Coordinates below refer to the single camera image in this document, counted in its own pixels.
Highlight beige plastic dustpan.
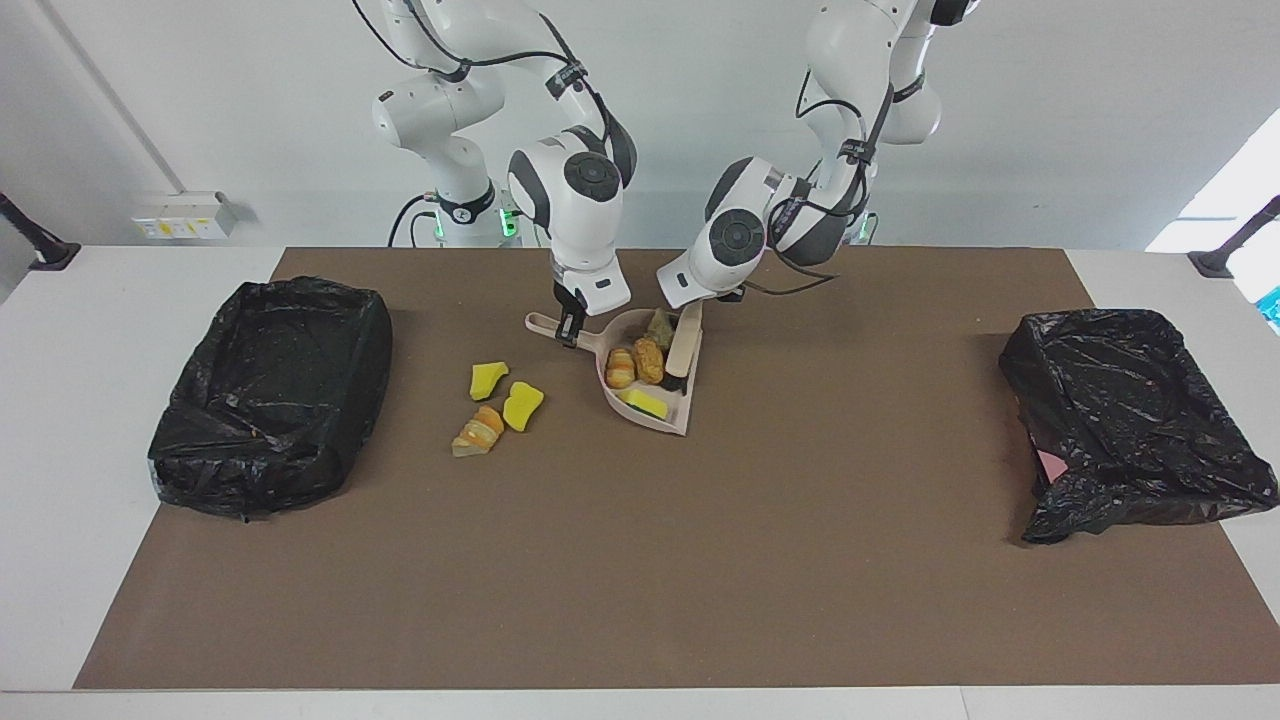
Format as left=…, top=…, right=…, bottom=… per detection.
left=525, top=300, right=705, bottom=438

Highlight beige brush black bristles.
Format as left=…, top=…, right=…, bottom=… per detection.
left=662, top=300, right=705, bottom=393

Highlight notched yellow sponge piece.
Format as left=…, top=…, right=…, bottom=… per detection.
left=502, top=381, right=545, bottom=433

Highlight black bag lined trash bin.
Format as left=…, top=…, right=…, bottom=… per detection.
left=147, top=276, right=394, bottom=523

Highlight crumpled black trash bag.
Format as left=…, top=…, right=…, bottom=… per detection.
left=998, top=308, right=1280, bottom=546

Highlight brown table mat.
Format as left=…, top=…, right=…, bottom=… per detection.
left=72, top=247, right=1280, bottom=691

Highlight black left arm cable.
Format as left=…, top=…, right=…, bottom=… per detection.
left=740, top=60, right=896, bottom=298

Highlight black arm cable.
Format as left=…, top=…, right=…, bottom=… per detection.
left=350, top=0, right=616, bottom=141
left=740, top=60, right=896, bottom=298

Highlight black base cable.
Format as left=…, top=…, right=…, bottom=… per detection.
left=387, top=192, right=441, bottom=248

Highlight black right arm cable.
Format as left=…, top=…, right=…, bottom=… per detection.
left=350, top=0, right=616, bottom=141

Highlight white wall socket box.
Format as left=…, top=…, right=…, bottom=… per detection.
left=132, top=192, right=239, bottom=240

